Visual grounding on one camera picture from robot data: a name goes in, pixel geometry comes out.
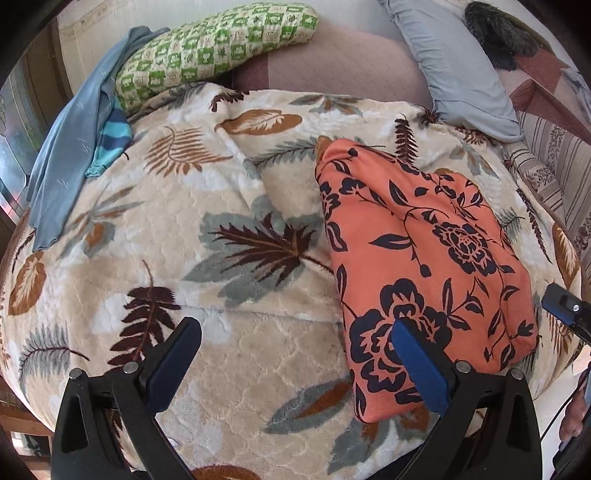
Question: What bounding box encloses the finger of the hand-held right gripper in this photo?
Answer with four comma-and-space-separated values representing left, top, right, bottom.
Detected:
541, 283, 591, 344

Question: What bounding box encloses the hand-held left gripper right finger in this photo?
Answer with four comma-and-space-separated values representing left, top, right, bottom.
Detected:
392, 318, 542, 480

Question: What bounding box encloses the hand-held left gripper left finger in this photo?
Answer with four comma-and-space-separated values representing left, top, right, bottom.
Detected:
52, 316, 203, 480

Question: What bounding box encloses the orange floral garment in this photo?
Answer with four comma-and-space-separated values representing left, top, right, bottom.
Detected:
315, 136, 540, 424

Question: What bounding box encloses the person's right hand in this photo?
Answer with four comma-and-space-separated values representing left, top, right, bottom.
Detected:
558, 364, 591, 444

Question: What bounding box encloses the leaf print fleece blanket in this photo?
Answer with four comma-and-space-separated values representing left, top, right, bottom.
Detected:
0, 82, 583, 480

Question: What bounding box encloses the striped patterned quilt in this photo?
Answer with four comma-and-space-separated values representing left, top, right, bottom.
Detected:
496, 46, 591, 259

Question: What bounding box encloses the teal striped knit sweater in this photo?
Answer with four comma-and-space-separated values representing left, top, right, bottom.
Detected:
84, 107, 134, 178

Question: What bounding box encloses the blue-grey knit sweater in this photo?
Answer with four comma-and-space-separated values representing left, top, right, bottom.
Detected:
26, 26, 171, 252

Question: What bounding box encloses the grey pillow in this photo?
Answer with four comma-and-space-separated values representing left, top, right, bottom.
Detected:
379, 0, 523, 143

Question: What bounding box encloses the glass window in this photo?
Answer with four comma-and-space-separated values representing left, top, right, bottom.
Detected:
0, 65, 56, 220

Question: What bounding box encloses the dark fluffy cloth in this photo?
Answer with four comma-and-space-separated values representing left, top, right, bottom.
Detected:
463, 1, 552, 71

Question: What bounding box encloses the mauve bed sheet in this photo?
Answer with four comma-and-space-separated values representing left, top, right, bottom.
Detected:
231, 21, 437, 110

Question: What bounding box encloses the green checked pillow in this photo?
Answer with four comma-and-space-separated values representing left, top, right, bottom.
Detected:
115, 2, 319, 116

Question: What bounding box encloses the black cable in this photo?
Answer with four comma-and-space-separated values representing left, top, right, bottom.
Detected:
539, 369, 583, 439

